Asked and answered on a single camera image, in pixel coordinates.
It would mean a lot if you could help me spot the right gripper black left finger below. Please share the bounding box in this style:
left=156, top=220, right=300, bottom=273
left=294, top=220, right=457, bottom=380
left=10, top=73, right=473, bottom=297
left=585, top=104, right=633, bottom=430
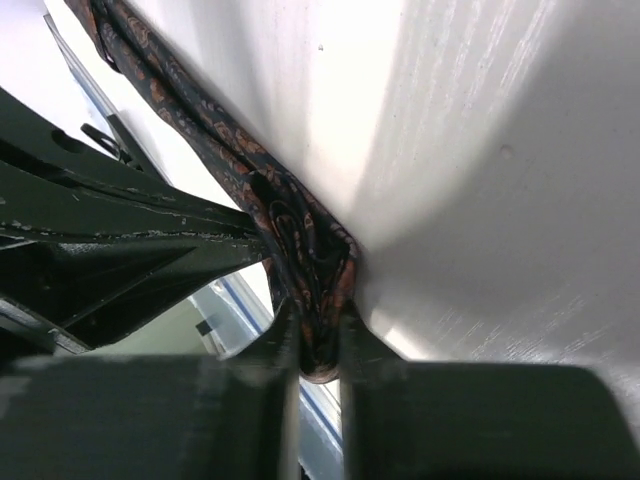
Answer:
left=0, top=298, right=301, bottom=480

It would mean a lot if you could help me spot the aluminium mounting rail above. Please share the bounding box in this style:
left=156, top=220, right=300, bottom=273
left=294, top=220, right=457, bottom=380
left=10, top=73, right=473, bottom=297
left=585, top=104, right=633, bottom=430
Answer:
left=42, top=12, right=281, bottom=331

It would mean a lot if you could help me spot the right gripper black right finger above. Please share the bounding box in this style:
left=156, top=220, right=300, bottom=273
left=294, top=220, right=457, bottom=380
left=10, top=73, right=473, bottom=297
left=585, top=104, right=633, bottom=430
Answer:
left=339, top=306, right=628, bottom=479

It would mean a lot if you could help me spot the dark brown floral tie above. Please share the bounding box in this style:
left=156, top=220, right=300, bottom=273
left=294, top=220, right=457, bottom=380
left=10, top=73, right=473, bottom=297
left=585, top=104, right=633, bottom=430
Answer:
left=67, top=1, right=359, bottom=384

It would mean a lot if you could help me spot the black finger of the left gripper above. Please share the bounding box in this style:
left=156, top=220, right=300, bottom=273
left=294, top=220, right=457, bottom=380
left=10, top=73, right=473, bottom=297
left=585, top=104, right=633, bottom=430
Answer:
left=1, top=92, right=258, bottom=240
left=1, top=232, right=264, bottom=350

